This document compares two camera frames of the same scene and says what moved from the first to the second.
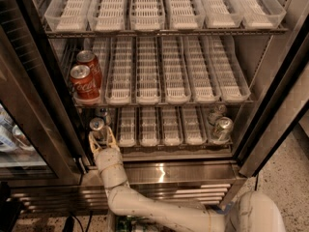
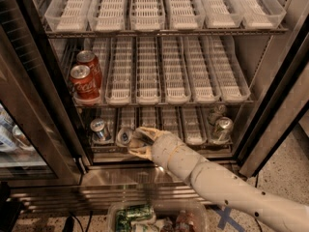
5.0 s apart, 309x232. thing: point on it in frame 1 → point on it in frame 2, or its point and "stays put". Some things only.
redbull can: (98, 127) → (125, 136)
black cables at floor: (69, 226) stays put
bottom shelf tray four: (171, 130) stays put
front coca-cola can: (83, 84) stays put
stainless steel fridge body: (178, 70) stays put
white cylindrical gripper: (107, 159) → (162, 151)
